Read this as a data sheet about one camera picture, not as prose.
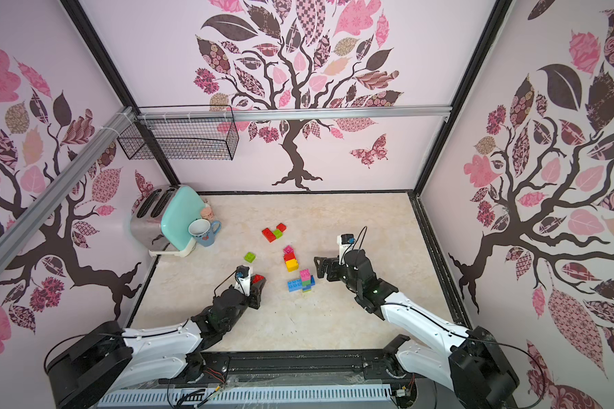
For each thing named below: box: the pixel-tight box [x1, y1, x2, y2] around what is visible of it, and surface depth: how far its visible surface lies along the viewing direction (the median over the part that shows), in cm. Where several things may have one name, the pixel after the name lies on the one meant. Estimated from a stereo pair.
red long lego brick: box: [260, 227, 277, 243], surface depth 106 cm
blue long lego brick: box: [287, 274, 316, 293], surface depth 87 cm
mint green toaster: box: [129, 184, 206, 258], surface depth 94 cm
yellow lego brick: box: [285, 259, 300, 273], surface depth 96 cm
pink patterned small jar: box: [201, 202, 215, 222], surface depth 102 cm
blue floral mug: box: [187, 218, 222, 248], surface depth 100 cm
